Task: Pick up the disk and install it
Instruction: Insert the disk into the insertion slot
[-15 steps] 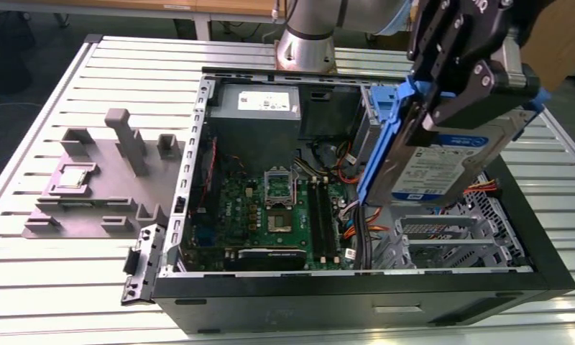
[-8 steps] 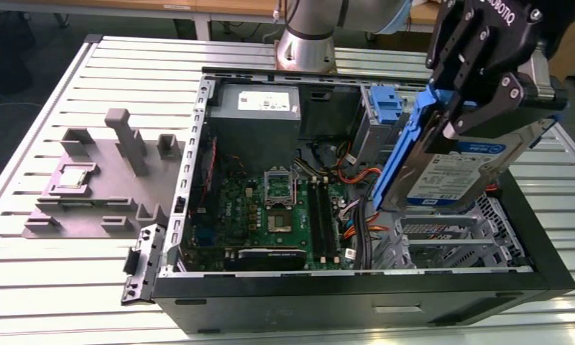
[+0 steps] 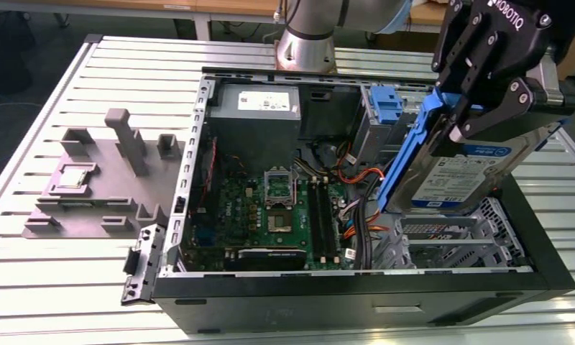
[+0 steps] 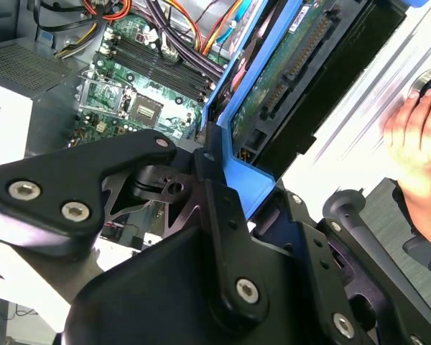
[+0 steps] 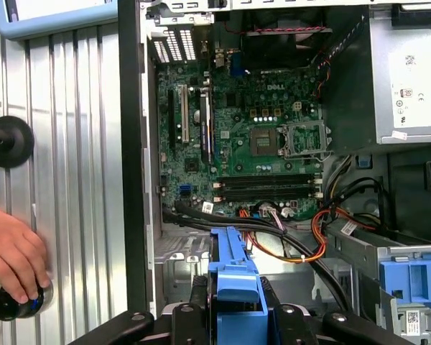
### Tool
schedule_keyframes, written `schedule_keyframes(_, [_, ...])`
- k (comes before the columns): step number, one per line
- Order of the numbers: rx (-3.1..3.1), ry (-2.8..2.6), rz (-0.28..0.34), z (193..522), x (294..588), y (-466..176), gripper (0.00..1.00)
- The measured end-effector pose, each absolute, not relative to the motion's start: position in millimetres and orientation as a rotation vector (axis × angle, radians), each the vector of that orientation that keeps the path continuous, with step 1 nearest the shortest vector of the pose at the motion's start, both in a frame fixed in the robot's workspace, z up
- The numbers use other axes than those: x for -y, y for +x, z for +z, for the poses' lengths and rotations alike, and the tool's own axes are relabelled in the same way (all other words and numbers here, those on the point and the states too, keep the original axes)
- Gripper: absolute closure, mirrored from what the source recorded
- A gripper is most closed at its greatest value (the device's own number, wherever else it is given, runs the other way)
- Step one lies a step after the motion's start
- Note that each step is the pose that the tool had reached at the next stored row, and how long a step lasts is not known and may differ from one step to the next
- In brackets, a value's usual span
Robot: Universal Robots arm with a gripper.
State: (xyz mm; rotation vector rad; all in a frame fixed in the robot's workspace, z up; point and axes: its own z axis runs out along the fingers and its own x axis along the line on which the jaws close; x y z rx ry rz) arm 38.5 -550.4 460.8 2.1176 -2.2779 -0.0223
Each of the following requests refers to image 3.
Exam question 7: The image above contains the blue expansion slot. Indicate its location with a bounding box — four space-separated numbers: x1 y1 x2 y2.
197 224 217 249

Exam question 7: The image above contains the metal socket cover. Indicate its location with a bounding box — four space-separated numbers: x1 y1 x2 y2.
263 167 302 209

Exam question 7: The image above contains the wooden desk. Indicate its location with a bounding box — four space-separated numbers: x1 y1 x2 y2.
28 0 489 55

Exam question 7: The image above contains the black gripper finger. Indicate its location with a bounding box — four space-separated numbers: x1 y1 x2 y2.
448 77 575 143
433 0 502 125

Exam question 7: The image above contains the black RAM slot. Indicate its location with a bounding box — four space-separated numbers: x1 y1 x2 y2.
307 175 330 265
321 175 342 265

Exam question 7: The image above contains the black open PC case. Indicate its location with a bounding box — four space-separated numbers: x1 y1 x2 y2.
119 66 575 335

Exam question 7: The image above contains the grey parts rack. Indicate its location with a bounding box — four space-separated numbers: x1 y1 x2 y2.
22 107 189 241

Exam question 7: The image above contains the grey metal drive cage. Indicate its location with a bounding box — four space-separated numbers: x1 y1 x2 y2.
353 84 438 170

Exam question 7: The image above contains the black graphics card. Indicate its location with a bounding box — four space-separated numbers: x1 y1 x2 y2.
223 247 309 272

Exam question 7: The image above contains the metal disk bay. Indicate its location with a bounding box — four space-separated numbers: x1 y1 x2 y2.
394 214 529 270

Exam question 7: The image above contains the silver CPU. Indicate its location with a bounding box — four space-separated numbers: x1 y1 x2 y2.
56 168 91 190

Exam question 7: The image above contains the CPU socket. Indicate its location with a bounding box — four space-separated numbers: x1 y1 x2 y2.
266 206 313 234

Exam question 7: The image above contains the blue drive latch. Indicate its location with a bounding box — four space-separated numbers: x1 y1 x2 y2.
370 85 405 126

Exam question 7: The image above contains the grey power supply unit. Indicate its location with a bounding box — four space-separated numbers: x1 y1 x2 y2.
209 84 303 173

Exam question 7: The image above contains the green motherboard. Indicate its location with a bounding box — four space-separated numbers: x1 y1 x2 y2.
186 168 357 272

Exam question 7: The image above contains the hard disk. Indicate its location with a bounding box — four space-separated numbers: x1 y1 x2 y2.
377 88 565 216

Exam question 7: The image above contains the grey expansion card latch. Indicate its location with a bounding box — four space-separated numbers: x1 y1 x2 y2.
119 222 182 306

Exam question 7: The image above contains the orange wire bundle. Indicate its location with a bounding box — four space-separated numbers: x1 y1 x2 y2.
335 167 390 240

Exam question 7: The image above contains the black cable bundle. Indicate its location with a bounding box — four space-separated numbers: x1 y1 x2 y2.
353 193 390 270

